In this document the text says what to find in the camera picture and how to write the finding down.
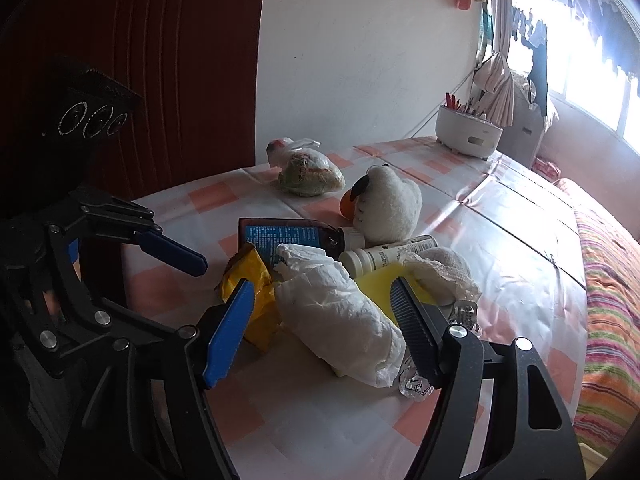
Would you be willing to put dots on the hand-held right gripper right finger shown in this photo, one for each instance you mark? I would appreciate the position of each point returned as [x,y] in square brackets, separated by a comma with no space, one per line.
[412,327]

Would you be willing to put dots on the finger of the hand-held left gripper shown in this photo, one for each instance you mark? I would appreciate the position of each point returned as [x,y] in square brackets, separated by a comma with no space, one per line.
[85,327]
[175,256]

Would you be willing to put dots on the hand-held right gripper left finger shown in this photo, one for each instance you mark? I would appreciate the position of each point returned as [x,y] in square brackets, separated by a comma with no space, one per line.
[227,332]

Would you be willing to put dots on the yellow snack packet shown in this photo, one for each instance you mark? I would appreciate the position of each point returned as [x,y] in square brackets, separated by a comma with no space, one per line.
[257,305]

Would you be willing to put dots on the yellow card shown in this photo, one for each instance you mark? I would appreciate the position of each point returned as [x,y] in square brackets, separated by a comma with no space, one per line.
[377,287]

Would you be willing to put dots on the silver blister pill pack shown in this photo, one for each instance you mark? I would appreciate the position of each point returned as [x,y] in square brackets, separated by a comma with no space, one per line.
[465,312]

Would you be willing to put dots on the white cloth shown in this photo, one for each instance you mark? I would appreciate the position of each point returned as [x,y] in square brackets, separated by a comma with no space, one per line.
[445,272]

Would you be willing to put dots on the white plastic bag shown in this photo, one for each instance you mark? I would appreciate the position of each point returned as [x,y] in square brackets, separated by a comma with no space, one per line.
[340,315]

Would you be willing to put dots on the small white bottle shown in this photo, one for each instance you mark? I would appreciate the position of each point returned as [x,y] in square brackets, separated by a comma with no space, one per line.
[385,255]

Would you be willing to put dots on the dark bottle with blue label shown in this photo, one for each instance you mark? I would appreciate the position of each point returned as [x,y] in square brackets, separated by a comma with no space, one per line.
[280,235]

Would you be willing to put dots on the white plush duck toy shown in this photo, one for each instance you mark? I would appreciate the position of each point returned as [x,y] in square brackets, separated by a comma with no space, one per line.
[390,205]

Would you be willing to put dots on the orange checkered tablecloth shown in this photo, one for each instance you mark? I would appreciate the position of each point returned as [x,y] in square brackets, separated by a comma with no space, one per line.
[505,260]

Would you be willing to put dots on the dark red wooden door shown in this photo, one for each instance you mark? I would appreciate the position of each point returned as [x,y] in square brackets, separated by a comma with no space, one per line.
[175,60]

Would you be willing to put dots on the clear plastic bag of food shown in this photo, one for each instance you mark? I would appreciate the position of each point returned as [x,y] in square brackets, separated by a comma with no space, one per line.
[310,172]

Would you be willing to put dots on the striped colourful bed blanket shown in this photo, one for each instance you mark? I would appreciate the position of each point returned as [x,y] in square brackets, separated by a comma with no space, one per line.
[612,310]

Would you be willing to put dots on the white round utensil holder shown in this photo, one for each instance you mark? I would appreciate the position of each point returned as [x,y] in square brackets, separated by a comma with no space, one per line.
[467,132]

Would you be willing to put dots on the white air cooler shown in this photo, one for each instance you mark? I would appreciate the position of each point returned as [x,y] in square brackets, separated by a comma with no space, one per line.
[522,132]

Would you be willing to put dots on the bunch of chopsticks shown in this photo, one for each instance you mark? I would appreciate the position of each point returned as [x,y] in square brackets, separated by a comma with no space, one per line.
[462,105]

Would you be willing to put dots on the tied striped curtain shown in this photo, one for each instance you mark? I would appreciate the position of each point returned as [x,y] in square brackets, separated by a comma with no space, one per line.
[497,90]

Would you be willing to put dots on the dark hanging garment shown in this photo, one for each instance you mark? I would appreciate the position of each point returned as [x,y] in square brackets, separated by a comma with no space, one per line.
[539,77]

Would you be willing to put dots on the window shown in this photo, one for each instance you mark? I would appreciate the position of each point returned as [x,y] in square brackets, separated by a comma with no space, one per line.
[582,80]

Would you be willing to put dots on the row of hanging clothes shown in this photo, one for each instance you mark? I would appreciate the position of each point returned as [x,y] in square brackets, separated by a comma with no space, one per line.
[600,15]

